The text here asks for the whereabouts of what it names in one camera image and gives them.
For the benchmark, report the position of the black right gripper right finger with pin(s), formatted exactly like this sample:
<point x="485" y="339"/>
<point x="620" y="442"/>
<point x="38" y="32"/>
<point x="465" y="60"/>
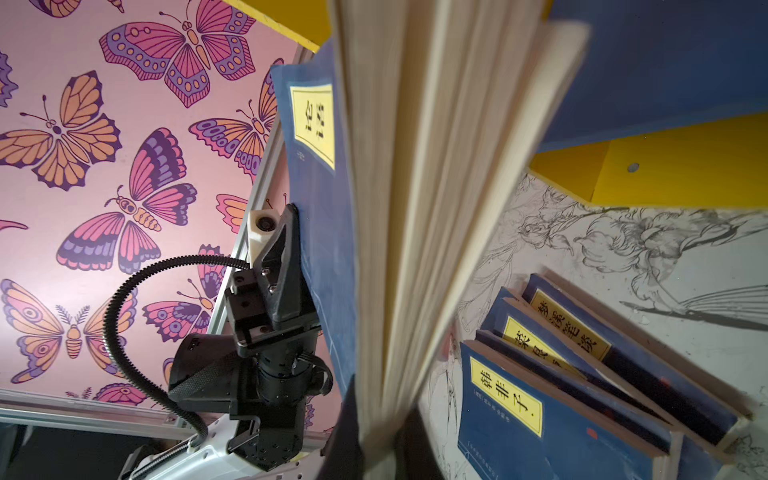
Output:
<point x="415" y="457"/>

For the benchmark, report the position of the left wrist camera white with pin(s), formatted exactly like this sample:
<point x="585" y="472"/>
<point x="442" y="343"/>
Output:
<point x="261" y="225"/>

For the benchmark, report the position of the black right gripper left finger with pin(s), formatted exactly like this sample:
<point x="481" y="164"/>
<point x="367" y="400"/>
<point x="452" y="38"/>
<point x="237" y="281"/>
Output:
<point x="342" y="454"/>

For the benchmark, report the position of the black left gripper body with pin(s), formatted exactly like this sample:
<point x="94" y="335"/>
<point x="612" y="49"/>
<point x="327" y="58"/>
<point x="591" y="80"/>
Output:
<point x="276" y="328"/>

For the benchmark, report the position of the yellow bookshelf pink blue shelves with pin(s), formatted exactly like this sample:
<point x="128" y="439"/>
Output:
<point x="668" y="107"/>

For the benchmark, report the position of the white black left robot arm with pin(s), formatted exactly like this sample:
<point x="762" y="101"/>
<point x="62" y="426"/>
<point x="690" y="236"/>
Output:
<point x="199" y="391"/>

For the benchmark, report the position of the blue book yellow label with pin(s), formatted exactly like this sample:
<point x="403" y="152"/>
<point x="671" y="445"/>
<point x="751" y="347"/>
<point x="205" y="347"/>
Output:
<point x="384" y="210"/>

